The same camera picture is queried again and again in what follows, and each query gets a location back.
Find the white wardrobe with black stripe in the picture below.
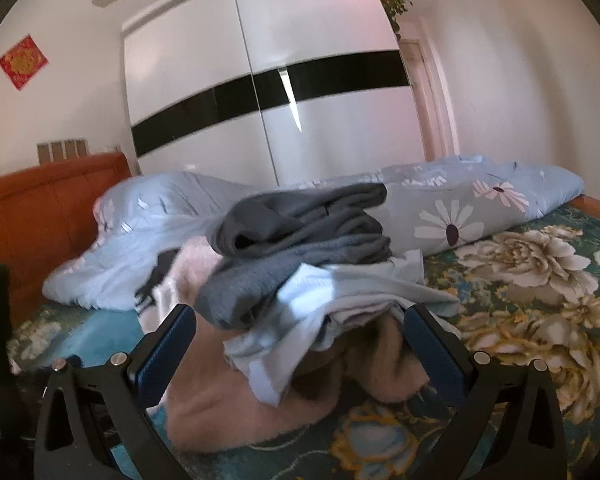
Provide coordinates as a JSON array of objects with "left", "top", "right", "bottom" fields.
[{"left": 121, "top": 0, "right": 428, "bottom": 188}]

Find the black white striped garment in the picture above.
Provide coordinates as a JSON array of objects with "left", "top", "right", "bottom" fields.
[{"left": 134, "top": 250, "right": 181, "bottom": 313}]

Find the blue daisy print quilt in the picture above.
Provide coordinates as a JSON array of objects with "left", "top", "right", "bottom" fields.
[{"left": 42, "top": 155, "right": 586, "bottom": 311}]

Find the red wall decoration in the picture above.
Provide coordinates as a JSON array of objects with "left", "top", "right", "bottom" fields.
[{"left": 0, "top": 35, "right": 49, "bottom": 92}]

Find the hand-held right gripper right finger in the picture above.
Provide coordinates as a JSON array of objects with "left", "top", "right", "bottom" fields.
[{"left": 402, "top": 303, "right": 568, "bottom": 480}]

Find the wooden headboard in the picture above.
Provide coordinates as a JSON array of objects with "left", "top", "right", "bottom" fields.
[{"left": 0, "top": 152, "right": 133, "bottom": 326}]

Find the dark grey garment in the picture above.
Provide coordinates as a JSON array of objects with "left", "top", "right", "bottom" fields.
[{"left": 215, "top": 183, "right": 388, "bottom": 258}]

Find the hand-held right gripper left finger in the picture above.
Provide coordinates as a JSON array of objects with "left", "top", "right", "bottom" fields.
[{"left": 34, "top": 303, "right": 198, "bottom": 480}]

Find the grey fleece garment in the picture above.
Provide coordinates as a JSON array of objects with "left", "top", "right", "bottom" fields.
[{"left": 195, "top": 235, "right": 393, "bottom": 331}]

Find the pile of clothes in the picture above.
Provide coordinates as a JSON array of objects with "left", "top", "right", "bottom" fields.
[{"left": 152, "top": 237, "right": 431, "bottom": 453}]

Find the light blue garment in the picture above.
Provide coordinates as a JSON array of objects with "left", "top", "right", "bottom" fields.
[{"left": 222, "top": 250, "right": 463, "bottom": 406}]

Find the grey wall switch panel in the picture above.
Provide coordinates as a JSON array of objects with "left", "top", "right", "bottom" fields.
[{"left": 36, "top": 137, "right": 90, "bottom": 165}]

